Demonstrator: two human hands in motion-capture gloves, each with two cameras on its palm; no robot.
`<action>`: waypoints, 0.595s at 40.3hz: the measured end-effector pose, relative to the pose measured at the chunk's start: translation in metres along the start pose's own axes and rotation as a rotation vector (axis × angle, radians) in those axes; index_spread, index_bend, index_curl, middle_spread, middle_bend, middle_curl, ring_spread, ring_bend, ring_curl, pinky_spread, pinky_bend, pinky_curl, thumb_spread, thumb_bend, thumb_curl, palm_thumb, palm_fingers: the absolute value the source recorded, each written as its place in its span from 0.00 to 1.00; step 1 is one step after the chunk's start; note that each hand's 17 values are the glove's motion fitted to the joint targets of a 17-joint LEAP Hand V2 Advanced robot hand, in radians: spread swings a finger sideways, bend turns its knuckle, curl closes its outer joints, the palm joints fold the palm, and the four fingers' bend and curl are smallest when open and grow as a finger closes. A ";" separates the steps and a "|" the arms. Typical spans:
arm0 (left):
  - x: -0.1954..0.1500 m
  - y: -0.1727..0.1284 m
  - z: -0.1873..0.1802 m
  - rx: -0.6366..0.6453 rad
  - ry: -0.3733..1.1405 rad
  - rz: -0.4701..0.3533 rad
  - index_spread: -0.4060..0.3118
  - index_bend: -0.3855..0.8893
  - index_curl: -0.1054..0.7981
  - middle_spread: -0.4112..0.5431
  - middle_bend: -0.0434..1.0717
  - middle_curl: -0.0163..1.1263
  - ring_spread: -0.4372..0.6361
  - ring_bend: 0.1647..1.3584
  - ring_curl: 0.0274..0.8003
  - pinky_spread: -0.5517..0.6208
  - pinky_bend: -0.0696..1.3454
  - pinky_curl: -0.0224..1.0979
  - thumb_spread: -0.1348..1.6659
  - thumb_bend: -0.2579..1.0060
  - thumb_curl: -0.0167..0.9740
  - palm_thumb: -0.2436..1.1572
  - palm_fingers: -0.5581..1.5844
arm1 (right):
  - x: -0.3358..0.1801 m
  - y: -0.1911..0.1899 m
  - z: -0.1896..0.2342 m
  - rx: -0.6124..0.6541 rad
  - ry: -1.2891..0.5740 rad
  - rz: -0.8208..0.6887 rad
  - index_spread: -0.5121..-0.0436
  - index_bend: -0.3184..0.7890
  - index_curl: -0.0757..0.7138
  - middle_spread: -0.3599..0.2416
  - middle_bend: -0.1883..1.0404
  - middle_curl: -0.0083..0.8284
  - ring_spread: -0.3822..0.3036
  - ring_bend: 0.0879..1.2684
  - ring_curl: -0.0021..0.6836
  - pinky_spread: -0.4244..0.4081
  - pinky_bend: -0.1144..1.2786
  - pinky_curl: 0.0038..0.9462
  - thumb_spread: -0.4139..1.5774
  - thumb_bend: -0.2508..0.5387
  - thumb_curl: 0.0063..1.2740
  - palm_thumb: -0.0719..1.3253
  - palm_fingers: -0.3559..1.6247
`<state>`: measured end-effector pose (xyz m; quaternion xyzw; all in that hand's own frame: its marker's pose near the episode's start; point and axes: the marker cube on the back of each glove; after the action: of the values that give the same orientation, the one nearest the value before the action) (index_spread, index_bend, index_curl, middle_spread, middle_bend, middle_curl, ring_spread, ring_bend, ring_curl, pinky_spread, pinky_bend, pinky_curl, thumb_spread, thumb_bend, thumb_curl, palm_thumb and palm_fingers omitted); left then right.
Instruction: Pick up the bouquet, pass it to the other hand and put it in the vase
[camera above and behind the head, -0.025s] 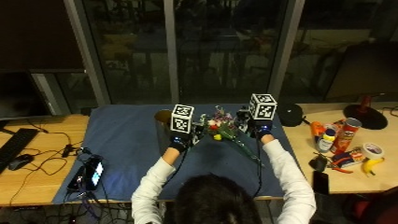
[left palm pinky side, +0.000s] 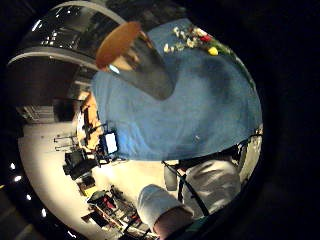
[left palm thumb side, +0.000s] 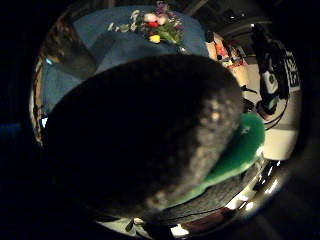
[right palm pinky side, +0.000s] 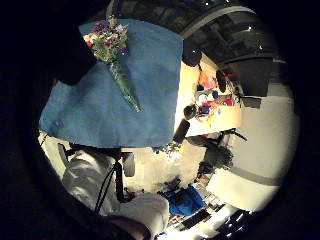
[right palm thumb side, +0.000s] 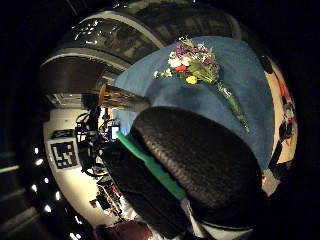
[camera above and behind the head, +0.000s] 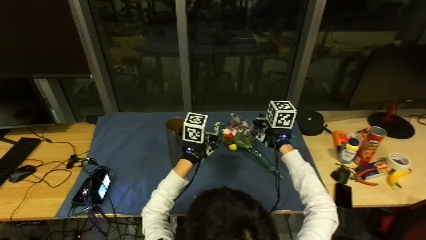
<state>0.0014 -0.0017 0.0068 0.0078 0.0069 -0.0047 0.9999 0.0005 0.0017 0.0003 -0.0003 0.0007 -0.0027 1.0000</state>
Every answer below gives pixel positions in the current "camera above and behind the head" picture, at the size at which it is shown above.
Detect person's left hand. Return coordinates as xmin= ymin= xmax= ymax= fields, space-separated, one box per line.
xmin=178 ymin=132 xmax=219 ymax=165

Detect person's right hand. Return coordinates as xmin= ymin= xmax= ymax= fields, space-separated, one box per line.
xmin=252 ymin=115 xmax=294 ymax=152

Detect flower bouquet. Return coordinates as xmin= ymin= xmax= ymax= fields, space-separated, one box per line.
xmin=218 ymin=112 xmax=283 ymax=178

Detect white marker cube left glove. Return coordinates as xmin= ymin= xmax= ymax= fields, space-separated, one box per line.
xmin=181 ymin=111 xmax=209 ymax=145

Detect white marker cube glove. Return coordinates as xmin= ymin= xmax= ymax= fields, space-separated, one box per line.
xmin=264 ymin=100 xmax=298 ymax=130
xmin=181 ymin=111 xmax=209 ymax=145

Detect white marker cube right glove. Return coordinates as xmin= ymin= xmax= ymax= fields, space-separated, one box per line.
xmin=264 ymin=100 xmax=298 ymax=130

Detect grey metal vase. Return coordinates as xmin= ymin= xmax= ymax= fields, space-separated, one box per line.
xmin=163 ymin=116 xmax=189 ymax=168

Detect black round pouch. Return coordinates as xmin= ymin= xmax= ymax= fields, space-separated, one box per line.
xmin=295 ymin=110 xmax=328 ymax=137

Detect blue table cloth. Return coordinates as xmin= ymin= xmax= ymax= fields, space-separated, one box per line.
xmin=55 ymin=111 xmax=322 ymax=220

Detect orange bottle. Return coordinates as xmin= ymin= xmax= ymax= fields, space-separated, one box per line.
xmin=331 ymin=129 xmax=350 ymax=152

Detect white bottle blue cap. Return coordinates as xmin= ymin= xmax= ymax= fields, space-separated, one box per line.
xmin=336 ymin=137 xmax=360 ymax=165

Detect small black pouch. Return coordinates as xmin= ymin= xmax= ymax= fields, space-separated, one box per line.
xmin=328 ymin=165 xmax=352 ymax=186

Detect red chip can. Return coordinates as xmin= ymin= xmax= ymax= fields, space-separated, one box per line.
xmin=352 ymin=125 xmax=388 ymax=167

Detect black smartphone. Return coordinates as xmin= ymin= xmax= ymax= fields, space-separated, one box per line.
xmin=334 ymin=182 xmax=354 ymax=210

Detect red blue snack box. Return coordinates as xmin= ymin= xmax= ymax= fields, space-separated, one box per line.
xmin=354 ymin=158 xmax=394 ymax=181

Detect phone with lit screen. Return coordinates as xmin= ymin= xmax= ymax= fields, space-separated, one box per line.
xmin=89 ymin=166 xmax=113 ymax=205

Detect monitor stand red black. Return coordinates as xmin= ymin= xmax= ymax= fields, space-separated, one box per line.
xmin=366 ymin=99 xmax=418 ymax=140

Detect white tape roll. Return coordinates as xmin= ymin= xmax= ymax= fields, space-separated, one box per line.
xmin=384 ymin=152 xmax=412 ymax=172

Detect dark monitor on red stand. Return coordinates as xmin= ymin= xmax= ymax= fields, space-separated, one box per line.
xmin=347 ymin=44 xmax=426 ymax=108

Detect yellow banana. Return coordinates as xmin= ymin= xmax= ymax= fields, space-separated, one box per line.
xmin=386 ymin=168 xmax=414 ymax=190

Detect red chair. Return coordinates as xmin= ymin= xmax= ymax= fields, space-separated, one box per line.
xmin=375 ymin=199 xmax=426 ymax=240

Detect black computer mouse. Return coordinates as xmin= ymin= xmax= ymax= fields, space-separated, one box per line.
xmin=8 ymin=164 xmax=38 ymax=184

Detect black keyboard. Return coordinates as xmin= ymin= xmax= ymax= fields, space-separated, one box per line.
xmin=0 ymin=136 xmax=43 ymax=186

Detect black monitor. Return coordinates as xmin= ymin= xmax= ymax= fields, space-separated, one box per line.
xmin=0 ymin=74 xmax=59 ymax=130

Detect left glove black cable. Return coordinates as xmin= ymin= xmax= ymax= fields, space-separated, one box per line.
xmin=173 ymin=159 xmax=205 ymax=202

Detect glove black cable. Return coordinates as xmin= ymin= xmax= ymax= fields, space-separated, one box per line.
xmin=173 ymin=159 xmax=205 ymax=202
xmin=267 ymin=149 xmax=283 ymax=214

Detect right glove black cable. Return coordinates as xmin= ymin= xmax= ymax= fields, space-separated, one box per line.
xmin=267 ymin=149 xmax=283 ymax=214

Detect red handled pliers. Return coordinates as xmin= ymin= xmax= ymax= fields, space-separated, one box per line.
xmin=351 ymin=177 xmax=379 ymax=187

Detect black recording box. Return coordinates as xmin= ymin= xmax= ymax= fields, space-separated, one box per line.
xmin=70 ymin=177 xmax=94 ymax=206

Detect black desk cables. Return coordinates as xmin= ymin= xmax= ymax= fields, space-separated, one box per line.
xmin=8 ymin=128 xmax=97 ymax=223

